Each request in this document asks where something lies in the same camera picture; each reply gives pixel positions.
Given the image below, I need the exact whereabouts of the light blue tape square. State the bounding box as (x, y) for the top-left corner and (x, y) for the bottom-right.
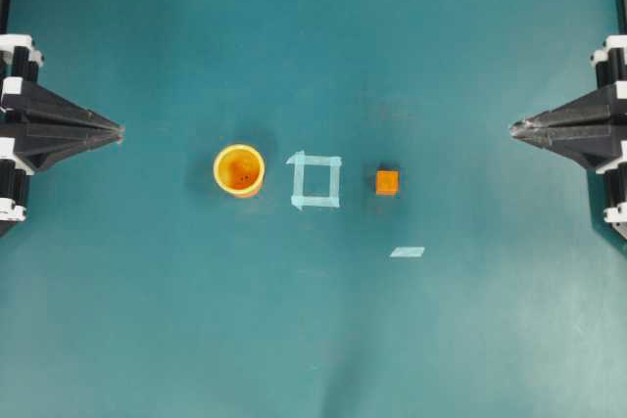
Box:
(286, 151), (342, 210)

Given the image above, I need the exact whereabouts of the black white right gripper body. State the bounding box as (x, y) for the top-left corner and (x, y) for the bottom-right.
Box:
(589, 34), (627, 242)

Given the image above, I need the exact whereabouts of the small light blue tape strip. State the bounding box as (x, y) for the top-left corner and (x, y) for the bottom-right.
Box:
(390, 247), (425, 257)

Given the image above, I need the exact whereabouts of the yellow orange plastic cup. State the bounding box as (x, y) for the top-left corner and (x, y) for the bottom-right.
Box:
(213, 144), (265, 199)

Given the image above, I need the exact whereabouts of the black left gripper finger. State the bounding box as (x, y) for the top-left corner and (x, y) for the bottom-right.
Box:
(1, 77), (124, 134)
(1, 123), (122, 174)

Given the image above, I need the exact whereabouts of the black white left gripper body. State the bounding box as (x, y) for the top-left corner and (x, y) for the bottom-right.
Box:
(1, 33), (44, 237)

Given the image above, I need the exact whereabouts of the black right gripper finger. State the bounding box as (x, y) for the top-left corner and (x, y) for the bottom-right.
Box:
(510, 129), (626, 174)
(509, 80), (626, 134)

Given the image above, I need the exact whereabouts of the orange wooden cube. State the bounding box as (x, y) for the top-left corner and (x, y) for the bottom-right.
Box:
(375, 169), (400, 196)

